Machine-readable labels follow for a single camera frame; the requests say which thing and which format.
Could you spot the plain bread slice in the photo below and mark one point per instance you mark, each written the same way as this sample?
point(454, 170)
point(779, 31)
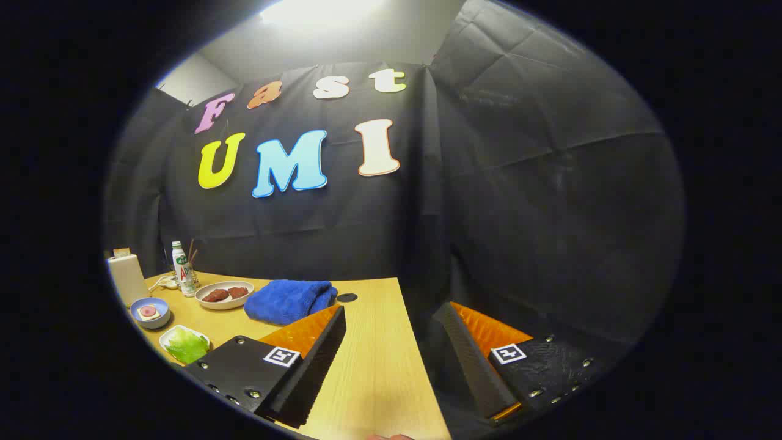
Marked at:
point(140, 315)

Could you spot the black table grommet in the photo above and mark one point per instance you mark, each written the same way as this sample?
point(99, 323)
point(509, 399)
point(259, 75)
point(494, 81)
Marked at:
point(347, 297)

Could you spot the beige round plate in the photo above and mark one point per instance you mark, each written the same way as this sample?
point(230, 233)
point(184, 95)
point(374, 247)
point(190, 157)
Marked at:
point(223, 304)

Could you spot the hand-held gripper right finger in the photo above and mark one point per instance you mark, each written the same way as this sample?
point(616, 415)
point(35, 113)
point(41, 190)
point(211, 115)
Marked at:
point(470, 360)

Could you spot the blue towel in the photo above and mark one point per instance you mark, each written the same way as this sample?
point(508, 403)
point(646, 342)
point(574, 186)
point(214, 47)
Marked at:
point(287, 302)

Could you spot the brown meat patty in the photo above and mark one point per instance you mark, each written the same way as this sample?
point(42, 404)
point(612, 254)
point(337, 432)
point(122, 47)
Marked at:
point(215, 296)
point(238, 292)

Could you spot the white drink bottle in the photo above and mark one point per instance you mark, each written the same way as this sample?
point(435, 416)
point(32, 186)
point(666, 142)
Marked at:
point(182, 269)

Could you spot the black backdrop cloth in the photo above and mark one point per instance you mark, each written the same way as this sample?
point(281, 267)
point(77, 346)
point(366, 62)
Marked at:
point(519, 214)

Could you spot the white square plate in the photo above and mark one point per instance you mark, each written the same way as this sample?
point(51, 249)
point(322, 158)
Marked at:
point(168, 335)

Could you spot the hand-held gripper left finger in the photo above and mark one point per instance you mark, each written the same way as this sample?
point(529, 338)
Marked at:
point(317, 366)

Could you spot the white toaster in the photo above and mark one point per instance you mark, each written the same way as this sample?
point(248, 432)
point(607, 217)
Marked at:
point(127, 278)

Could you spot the green lettuce leaf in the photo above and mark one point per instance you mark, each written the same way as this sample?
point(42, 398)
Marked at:
point(186, 347)

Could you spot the blue round plate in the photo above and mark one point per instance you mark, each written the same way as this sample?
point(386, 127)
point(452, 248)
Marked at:
point(153, 322)

